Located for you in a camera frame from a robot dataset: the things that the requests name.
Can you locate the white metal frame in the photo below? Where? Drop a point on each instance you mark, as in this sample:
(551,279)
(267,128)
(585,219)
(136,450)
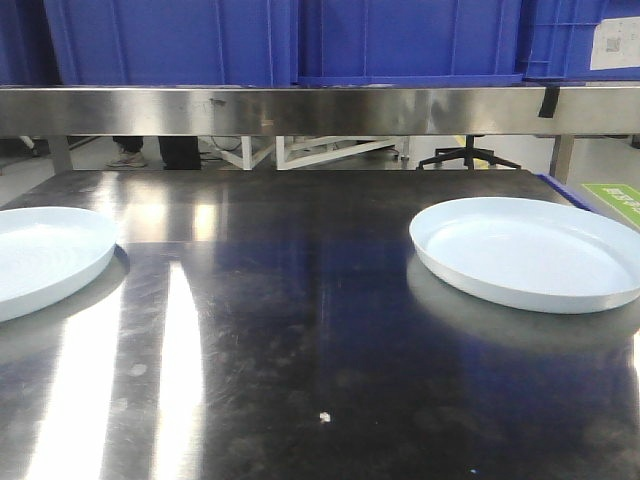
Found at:
(294,152)

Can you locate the blue plastic bin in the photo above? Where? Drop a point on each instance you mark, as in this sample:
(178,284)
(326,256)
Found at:
(413,43)
(555,40)
(175,43)

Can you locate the person legs dark trousers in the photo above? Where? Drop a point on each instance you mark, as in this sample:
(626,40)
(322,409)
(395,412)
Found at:
(177,152)

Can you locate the blue plastic bin right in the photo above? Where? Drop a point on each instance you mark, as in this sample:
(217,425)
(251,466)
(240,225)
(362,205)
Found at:
(555,40)

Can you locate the white paper label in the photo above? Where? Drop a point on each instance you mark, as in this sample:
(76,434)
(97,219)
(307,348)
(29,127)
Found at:
(616,44)

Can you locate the blue plastic bin middle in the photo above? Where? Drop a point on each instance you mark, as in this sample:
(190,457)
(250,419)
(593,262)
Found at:
(413,43)

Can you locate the black office chair base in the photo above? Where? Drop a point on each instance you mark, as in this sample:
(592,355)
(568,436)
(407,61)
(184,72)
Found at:
(468,153)

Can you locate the blue plastic bin left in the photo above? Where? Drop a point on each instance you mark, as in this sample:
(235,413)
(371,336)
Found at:
(175,43)

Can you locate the stainless steel shelf rail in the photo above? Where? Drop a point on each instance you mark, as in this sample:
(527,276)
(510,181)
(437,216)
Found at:
(599,108)

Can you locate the light blue plate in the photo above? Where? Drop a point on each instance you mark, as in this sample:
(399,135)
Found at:
(529,254)
(49,253)

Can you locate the black tape strip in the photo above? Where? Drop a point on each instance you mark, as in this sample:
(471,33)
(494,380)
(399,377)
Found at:
(549,102)

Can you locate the blue table edge strip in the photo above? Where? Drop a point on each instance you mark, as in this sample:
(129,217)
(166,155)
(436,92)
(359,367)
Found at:
(568,194)

